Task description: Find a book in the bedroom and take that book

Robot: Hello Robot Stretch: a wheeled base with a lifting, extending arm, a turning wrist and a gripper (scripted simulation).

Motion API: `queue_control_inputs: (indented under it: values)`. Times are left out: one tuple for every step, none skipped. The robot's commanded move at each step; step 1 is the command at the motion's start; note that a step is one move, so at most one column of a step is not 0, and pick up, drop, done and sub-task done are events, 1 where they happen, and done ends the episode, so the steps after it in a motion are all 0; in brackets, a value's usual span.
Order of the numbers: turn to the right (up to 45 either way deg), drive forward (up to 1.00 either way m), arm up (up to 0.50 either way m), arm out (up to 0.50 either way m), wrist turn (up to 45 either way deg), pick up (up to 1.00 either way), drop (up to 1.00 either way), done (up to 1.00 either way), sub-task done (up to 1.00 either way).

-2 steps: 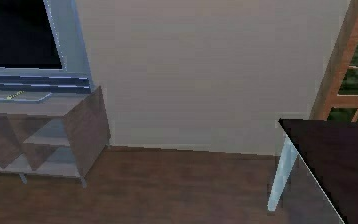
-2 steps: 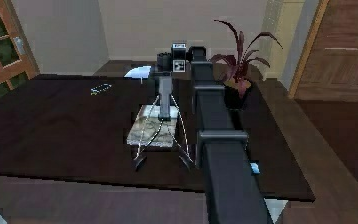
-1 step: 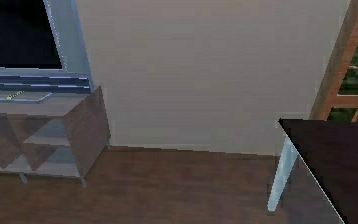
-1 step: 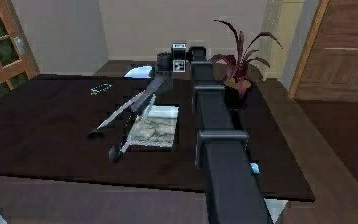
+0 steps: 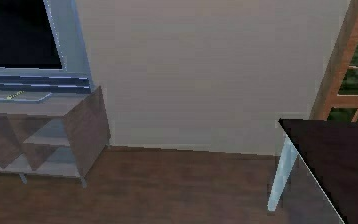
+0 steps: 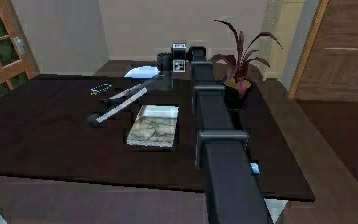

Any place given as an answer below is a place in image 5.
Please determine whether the brown wooden television stand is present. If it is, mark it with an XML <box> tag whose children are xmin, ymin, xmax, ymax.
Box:
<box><xmin>0</xmin><ymin>85</ymin><xmax>112</xmax><ymax>190</ymax></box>

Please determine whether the dark table with pale legs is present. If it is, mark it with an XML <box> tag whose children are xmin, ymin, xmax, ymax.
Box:
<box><xmin>266</xmin><ymin>117</ymin><xmax>358</xmax><ymax>224</ymax></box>

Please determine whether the silver framed television set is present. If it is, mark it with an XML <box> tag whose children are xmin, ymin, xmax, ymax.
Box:
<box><xmin>0</xmin><ymin>0</ymin><xmax>95</xmax><ymax>104</ymax></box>

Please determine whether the wooden framed window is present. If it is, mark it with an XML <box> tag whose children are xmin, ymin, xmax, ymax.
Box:
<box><xmin>309</xmin><ymin>0</ymin><xmax>358</xmax><ymax>123</ymax></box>

